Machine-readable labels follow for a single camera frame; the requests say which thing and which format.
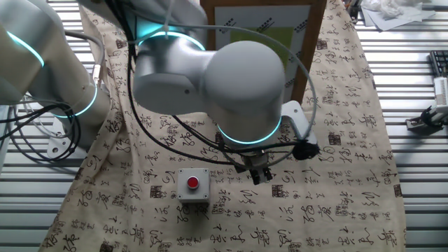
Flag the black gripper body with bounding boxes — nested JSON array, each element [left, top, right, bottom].
[[241, 153, 271, 173]]

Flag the grey box red button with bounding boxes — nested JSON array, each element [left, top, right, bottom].
[[176, 167, 211, 205]]

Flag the beige calligraphy print tablecloth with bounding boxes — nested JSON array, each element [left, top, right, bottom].
[[37, 0, 407, 252]]

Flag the white zip tie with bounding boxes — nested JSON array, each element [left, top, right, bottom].
[[162, 0, 176, 40]]

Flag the black keyboard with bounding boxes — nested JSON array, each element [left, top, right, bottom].
[[429, 50, 448, 78]]

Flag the white crumpled papers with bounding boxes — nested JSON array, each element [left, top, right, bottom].
[[360, 0, 438, 32]]

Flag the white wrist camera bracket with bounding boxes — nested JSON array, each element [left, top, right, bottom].
[[281, 100, 318, 145]]

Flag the thin black camera cable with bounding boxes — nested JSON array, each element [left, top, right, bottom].
[[171, 114, 302, 157]]

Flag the grey cable to gripper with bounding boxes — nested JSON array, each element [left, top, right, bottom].
[[132, 22, 318, 169]]

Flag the wooden picture frame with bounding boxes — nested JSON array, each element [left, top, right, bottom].
[[199, 0, 328, 105]]

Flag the thick black gripper cable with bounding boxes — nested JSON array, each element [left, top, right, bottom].
[[104, 0, 253, 172]]

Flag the metal camera clamp mount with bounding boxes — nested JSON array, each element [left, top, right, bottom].
[[405, 104, 448, 133]]

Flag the black base cable bundle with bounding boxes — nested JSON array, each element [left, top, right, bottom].
[[0, 101, 82, 162]]

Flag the grey ribbed camera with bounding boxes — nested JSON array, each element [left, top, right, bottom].
[[433, 76, 448, 108]]

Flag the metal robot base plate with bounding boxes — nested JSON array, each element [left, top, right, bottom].
[[46, 127, 88, 158]]

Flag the grey hose on arm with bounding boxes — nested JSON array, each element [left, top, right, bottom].
[[64, 29, 106, 87]]

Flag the grey base cable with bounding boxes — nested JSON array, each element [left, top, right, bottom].
[[8, 104, 67, 162]]

